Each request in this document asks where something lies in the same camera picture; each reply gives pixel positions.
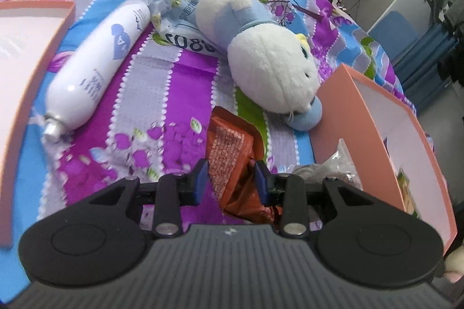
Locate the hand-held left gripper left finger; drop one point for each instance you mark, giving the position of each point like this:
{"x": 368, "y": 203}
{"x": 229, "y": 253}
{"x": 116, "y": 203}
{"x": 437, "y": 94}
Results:
{"x": 201, "y": 182}

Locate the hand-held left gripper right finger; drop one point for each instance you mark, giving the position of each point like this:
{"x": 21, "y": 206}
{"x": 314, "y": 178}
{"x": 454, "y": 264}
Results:
{"x": 260, "y": 178}

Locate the orange snack packet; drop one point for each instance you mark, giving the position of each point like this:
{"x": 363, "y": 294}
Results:
{"x": 232, "y": 149}

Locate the clear plastic snack packet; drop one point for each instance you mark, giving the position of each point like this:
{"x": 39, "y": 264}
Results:
{"x": 339, "y": 160}

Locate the pink cardboard box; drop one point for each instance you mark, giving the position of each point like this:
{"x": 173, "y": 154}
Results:
{"x": 344, "y": 106}

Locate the green yellow snack packet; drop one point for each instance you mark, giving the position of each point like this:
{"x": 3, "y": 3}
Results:
{"x": 406, "y": 189}

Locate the purple floral blanket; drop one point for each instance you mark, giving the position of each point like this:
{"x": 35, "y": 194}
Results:
{"x": 174, "y": 84}

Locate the white plush toy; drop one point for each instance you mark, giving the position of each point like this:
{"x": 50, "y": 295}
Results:
{"x": 268, "y": 70}

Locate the white spray bottle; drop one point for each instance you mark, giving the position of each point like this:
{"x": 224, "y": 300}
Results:
{"x": 90, "y": 77}

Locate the blue cloth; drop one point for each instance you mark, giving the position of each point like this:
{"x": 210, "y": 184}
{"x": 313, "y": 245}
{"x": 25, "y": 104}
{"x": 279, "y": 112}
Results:
{"x": 424, "y": 66}

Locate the blue chair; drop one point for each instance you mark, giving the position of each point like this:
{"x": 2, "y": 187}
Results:
{"x": 395, "y": 30}

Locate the pink box lid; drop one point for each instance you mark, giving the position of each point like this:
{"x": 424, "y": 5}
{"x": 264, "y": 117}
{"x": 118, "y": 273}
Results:
{"x": 21, "y": 41}

